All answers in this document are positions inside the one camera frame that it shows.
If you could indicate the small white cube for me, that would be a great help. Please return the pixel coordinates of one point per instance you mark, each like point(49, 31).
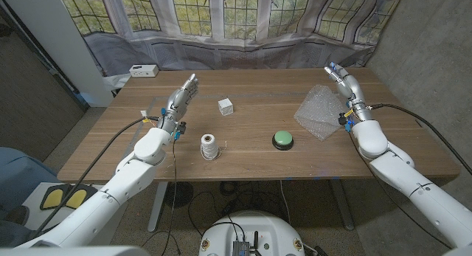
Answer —
point(225, 106)

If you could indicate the white thread spool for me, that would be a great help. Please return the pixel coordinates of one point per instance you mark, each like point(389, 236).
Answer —
point(209, 147)

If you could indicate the grey table leg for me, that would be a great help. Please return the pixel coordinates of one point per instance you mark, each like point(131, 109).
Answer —
point(343, 208)

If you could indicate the person's leg blue jeans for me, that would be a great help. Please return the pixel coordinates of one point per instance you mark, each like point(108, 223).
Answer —
point(18, 175)

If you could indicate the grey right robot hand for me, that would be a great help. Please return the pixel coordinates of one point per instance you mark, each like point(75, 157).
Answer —
point(352, 88)

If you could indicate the black yellow foot pedal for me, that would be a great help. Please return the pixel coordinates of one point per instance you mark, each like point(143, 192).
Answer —
point(55, 197)

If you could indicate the black round floor disc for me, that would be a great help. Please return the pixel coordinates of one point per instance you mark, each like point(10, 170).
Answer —
point(179, 194)

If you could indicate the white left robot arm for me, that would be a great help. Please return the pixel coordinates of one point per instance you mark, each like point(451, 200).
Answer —
point(121, 186)

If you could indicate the white floor platform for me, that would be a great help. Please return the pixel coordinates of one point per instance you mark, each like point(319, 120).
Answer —
point(35, 215)

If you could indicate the green button black base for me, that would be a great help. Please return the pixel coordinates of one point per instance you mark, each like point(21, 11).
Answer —
point(283, 138)

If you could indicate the printed window backdrop cloth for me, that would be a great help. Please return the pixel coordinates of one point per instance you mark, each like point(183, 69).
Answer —
point(239, 53)

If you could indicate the white robot torso base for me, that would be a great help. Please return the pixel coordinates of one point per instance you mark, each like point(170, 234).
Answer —
point(254, 230)

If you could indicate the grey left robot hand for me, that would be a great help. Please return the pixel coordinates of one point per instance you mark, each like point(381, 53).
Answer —
point(177, 101)

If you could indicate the white table leg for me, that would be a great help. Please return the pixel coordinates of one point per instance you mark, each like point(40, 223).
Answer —
point(156, 211)

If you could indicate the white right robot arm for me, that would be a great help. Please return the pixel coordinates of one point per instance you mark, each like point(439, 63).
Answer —
point(398, 171)

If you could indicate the white power outlet box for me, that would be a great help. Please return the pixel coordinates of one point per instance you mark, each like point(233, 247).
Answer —
point(144, 70)

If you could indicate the grey electronics box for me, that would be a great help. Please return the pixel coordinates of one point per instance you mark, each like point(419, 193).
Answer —
point(240, 248)

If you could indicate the clear bubble wrap sheet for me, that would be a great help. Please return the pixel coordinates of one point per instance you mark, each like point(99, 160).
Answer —
point(321, 112)

